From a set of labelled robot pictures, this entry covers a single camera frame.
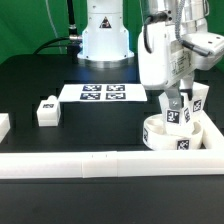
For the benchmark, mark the white marker sheet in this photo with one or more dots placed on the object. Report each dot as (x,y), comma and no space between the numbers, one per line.
(102,93)

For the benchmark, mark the white fence piece left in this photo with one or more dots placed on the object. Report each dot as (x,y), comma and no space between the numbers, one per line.
(4,125)

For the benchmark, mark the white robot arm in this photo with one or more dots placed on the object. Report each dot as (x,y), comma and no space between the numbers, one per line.
(105,40)

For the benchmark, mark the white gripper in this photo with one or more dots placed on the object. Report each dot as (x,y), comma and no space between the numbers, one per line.
(163,61)

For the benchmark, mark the white U-shaped fence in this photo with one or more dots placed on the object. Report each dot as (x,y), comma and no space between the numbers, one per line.
(209,160)

